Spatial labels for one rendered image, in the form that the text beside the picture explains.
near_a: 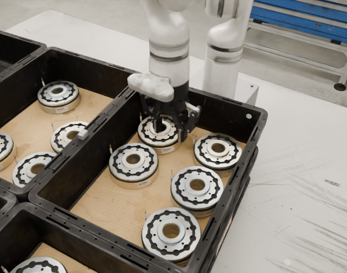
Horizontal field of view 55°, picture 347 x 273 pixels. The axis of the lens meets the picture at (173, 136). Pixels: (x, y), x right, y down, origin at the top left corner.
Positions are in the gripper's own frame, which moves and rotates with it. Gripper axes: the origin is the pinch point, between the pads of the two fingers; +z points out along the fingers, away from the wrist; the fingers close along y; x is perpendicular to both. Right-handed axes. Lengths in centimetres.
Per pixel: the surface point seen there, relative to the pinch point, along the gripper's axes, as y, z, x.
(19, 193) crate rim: 9.9, -4.5, 30.0
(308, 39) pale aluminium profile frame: 5, 57, -177
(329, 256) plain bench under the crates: -39.2, 18.3, -2.0
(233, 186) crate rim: -19.1, -4.6, 9.7
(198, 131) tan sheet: -2.9, 5.1, -8.2
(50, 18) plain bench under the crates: 98, 17, -49
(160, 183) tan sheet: -4.0, 5.3, 9.6
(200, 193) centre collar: -13.2, 1.6, 9.8
